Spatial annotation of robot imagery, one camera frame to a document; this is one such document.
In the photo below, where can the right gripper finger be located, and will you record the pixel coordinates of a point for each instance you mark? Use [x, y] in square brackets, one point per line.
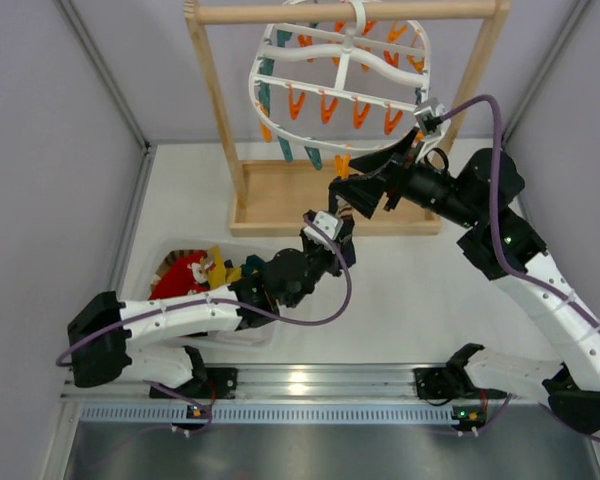
[370, 162]
[361, 192]

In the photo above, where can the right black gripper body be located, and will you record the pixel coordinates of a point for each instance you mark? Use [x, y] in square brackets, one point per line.
[397, 181]

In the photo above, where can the dark navy sock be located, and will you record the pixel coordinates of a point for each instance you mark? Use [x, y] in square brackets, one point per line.
[344, 211]

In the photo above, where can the teal sock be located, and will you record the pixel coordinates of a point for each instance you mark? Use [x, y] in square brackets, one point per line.
[253, 264]

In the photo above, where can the white round clip hanger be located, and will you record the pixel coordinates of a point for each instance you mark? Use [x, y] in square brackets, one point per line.
[374, 73]

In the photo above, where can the mustard sock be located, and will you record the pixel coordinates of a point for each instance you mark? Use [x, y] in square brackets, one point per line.
[219, 271]

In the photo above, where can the red sock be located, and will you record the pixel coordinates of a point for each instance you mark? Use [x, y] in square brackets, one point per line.
[186, 277]

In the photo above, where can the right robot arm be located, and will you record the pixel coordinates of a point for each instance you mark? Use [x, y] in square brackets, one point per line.
[506, 249]

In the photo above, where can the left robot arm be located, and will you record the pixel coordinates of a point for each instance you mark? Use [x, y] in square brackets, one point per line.
[112, 339]

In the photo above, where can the wooden hanger stand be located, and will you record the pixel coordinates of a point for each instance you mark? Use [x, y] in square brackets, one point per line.
[269, 195]

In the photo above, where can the white plastic basket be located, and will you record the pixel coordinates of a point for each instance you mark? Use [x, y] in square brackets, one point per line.
[249, 340]

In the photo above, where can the brown striped sock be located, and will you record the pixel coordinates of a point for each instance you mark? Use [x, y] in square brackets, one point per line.
[167, 263]

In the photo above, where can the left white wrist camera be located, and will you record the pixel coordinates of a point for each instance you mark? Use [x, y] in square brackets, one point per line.
[322, 227]

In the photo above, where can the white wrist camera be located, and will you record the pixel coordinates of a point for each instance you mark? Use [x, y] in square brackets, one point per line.
[429, 119]
[322, 227]

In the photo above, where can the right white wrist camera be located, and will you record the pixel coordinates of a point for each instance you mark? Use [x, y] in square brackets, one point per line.
[429, 119]

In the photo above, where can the aluminium rail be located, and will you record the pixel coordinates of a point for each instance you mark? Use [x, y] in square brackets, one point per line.
[289, 394]

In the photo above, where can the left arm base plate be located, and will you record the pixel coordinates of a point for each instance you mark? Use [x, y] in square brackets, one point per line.
[215, 382]

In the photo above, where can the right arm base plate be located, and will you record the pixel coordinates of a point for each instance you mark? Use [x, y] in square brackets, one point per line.
[441, 385]

